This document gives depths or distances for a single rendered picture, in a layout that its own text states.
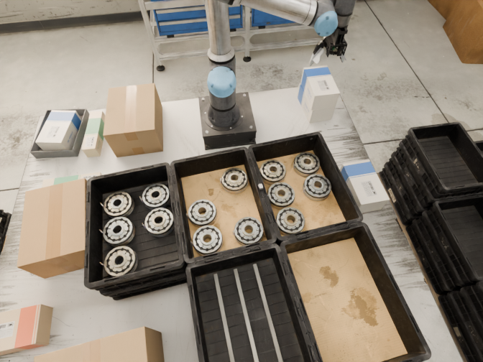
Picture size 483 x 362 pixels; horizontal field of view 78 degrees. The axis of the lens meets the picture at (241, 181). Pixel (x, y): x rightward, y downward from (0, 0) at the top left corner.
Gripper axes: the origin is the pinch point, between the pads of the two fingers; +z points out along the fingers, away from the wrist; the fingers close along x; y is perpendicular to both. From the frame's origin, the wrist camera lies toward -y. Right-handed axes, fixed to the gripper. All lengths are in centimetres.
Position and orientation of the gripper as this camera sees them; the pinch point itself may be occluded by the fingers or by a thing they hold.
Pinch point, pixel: (325, 63)
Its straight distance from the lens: 147.9
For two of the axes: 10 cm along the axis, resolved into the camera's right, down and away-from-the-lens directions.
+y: 1.5, 8.5, -5.1
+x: 9.9, -1.3, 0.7
